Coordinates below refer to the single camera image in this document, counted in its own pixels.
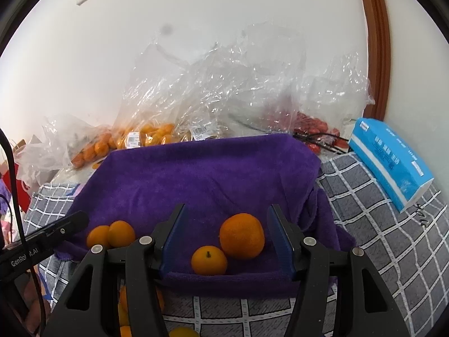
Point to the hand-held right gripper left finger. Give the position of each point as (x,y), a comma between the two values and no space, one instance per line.
(173,242)

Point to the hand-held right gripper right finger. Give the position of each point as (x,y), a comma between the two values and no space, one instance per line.
(280,242)

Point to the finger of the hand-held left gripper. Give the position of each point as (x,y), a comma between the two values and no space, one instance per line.
(66,228)

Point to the small orange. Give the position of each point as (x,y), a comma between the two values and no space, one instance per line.
(125,331)
(209,260)
(98,236)
(242,236)
(121,233)

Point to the purple towel-lined tray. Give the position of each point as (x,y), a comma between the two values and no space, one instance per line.
(210,182)

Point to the large orange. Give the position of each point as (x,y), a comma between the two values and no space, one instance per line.
(184,332)
(122,303)

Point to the person's left hand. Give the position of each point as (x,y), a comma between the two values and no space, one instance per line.
(35,309)

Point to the white printed bed sheet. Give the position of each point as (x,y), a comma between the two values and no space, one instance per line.
(66,177)

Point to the red paper bag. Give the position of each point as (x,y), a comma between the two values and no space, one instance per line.
(25,196)

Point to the white plastic bag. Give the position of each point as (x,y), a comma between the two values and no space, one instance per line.
(35,165)

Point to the grey checked star blanket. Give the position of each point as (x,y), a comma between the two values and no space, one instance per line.
(368,224)

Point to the clear plastic bag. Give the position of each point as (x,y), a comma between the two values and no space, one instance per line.
(210,87)
(59,137)
(336,91)

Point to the pile of bagged tomatoes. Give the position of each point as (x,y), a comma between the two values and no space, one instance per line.
(312,126)

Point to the blue tissue pack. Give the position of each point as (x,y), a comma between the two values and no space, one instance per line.
(386,161)

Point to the brown wooden door frame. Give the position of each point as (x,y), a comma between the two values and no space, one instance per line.
(379,42)

